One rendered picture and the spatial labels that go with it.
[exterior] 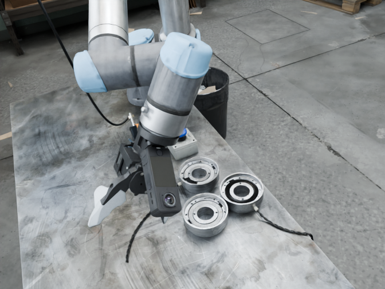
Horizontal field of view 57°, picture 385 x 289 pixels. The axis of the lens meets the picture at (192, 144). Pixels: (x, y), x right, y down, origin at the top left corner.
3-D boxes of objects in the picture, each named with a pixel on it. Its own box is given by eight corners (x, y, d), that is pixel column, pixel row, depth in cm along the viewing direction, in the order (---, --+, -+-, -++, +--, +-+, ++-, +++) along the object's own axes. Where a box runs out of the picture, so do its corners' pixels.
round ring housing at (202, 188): (208, 162, 98) (207, 151, 96) (227, 186, 91) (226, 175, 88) (174, 175, 96) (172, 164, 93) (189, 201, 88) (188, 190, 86)
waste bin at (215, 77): (240, 141, 228) (239, 83, 201) (193, 159, 220) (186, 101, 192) (216, 115, 253) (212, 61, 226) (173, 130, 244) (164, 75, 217)
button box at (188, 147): (198, 152, 102) (197, 139, 99) (176, 160, 100) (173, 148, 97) (187, 137, 108) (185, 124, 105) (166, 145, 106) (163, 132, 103)
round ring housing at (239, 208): (212, 195, 89) (211, 183, 86) (246, 178, 93) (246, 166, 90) (236, 222, 82) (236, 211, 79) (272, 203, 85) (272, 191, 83)
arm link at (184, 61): (212, 43, 58) (219, 53, 50) (189, 103, 62) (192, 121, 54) (167, 26, 56) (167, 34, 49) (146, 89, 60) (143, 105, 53)
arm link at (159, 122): (197, 118, 57) (153, 112, 52) (188, 143, 58) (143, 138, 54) (178, 99, 62) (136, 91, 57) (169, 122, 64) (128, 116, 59)
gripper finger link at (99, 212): (83, 209, 65) (122, 177, 65) (91, 231, 60) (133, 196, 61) (72, 201, 63) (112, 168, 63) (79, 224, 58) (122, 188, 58)
